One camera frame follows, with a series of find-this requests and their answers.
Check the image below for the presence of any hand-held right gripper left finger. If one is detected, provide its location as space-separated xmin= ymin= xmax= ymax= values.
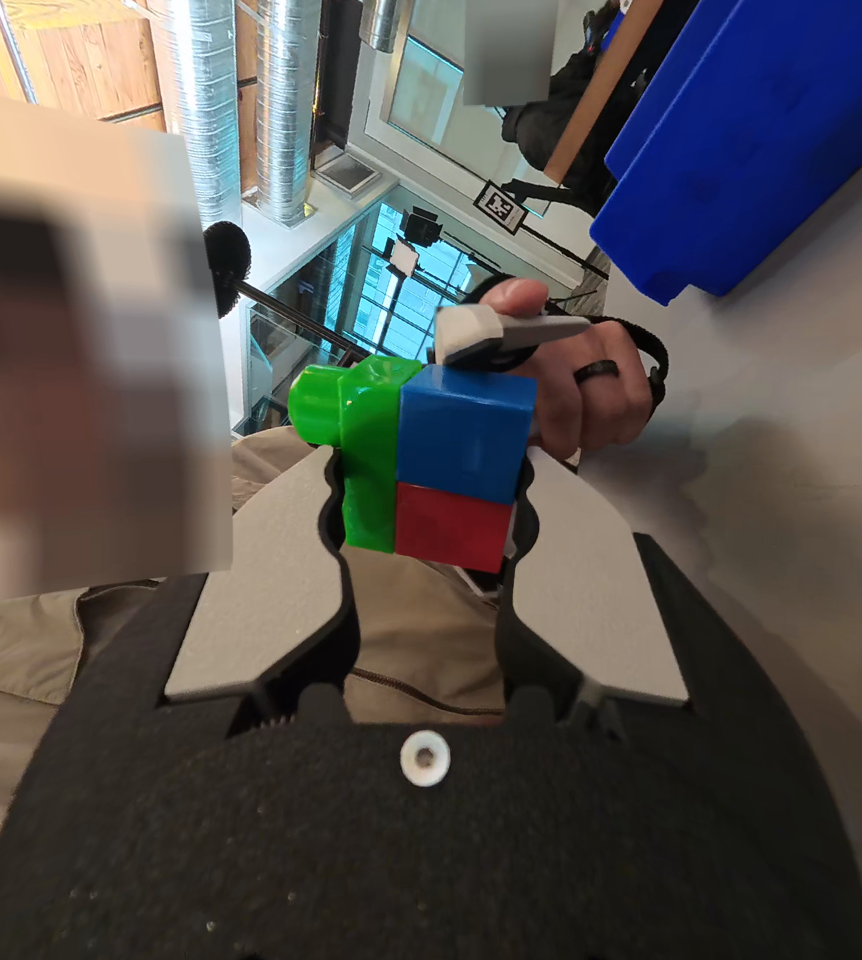
xmin=164 ymin=449 xmax=361 ymax=705

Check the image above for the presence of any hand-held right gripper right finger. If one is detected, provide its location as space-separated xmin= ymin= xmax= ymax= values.
xmin=494 ymin=446 xmax=691 ymax=708

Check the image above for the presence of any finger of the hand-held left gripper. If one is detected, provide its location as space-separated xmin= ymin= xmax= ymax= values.
xmin=433 ymin=305 xmax=595 ymax=370

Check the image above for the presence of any blue mega block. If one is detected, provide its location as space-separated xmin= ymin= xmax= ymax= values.
xmin=395 ymin=363 xmax=538 ymax=505

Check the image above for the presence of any red mega block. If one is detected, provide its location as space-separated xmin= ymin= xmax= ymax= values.
xmin=392 ymin=479 xmax=519 ymax=577

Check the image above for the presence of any green mega block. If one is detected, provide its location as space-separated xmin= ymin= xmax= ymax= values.
xmin=287 ymin=354 xmax=426 ymax=558

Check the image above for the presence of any person's left hand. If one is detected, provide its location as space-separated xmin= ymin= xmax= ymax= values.
xmin=482 ymin=276 xmax=658 ymax=462

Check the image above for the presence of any black and white marker sign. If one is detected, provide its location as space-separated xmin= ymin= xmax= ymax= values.
xmin=472 ymin=179 xmax=531 ymax=237

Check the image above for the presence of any person's beige jacket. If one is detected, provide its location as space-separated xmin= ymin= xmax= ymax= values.
xmin=0 ymin=426 xmax=510 ymax=909

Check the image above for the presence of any blue storage bin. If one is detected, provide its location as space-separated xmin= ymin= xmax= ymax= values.
xmin=590 ymin=0 xmax=862 ymax=307

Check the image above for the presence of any wooden table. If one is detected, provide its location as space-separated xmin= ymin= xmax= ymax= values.
xmin=542 ymin=0 xmax=667 ymax=184

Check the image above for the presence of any silver ventilation duct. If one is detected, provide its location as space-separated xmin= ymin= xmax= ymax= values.
xmin=160 ymin=0 xmax=246 ymax=229
xmin=254 ymin=0 xmax=324 ymax=229

